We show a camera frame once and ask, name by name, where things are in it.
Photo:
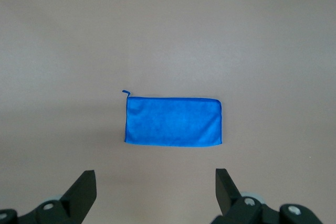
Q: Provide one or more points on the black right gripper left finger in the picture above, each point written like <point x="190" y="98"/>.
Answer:
<point x="76" y="197"/>

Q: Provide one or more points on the blue microfiber towel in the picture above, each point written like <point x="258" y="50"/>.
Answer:
<point x="173" y="121"/>

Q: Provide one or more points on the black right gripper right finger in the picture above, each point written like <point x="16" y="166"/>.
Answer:
<point x="227" y="195"/>

